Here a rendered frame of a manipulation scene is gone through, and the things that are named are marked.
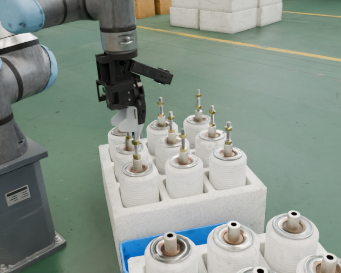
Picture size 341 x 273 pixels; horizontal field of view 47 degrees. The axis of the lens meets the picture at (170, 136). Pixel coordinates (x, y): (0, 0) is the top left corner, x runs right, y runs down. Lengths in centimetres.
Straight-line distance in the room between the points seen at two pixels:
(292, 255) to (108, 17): 57
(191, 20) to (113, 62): 325
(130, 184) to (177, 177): 12
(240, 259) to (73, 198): 76
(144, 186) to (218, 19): 300
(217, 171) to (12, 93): 53
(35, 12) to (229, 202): 62
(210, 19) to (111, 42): 309
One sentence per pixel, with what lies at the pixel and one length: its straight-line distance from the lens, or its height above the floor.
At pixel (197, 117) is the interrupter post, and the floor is 26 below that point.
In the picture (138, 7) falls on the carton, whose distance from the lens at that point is 480.
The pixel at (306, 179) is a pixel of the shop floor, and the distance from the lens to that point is 144.
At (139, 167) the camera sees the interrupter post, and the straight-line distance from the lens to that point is 96.
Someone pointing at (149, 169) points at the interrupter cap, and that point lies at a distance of 96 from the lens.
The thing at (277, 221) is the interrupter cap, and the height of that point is 25.
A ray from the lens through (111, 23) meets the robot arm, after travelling 81.
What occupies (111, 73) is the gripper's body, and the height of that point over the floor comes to 51.
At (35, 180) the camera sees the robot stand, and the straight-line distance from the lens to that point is 104.
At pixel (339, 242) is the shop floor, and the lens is 119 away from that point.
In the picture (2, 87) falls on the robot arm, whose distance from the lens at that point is 98.
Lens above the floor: 74
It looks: 26 degrees down
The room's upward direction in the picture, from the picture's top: 3 degrees counter-clockwise
